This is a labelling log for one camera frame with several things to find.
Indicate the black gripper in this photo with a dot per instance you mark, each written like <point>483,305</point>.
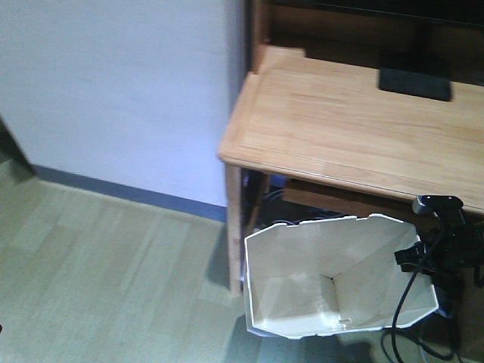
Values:
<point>441,260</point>

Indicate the white plastic trash bin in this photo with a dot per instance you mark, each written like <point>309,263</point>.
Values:
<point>332,276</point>

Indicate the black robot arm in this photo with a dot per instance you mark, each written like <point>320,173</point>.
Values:
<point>468,248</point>

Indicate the light wooden desk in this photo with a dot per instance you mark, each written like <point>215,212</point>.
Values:
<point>310,109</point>

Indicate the black computer monitor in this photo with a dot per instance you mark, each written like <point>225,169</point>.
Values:
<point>415,71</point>

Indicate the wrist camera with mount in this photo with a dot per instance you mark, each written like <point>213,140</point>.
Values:
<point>447,209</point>

